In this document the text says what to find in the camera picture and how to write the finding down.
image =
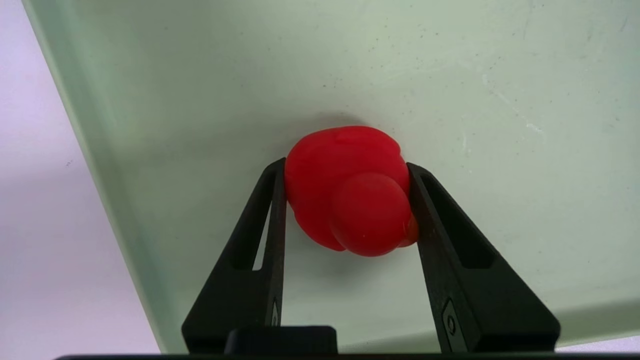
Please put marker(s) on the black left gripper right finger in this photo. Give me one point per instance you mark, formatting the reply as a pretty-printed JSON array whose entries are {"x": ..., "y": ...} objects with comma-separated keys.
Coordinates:
[{"x": 470, "y": 295}]

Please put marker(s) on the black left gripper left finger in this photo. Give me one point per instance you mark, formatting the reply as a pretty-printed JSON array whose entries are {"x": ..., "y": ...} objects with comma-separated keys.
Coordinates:
[{"x": 245, "y": 295}]

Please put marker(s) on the red rubber duck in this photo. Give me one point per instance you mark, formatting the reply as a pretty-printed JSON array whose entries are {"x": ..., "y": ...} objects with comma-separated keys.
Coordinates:
[{"x": 350, "y": 190}]

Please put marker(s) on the light green plastic tray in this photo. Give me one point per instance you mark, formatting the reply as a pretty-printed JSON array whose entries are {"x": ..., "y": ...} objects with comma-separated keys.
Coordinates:
[{"x": 450, "y": 75}]

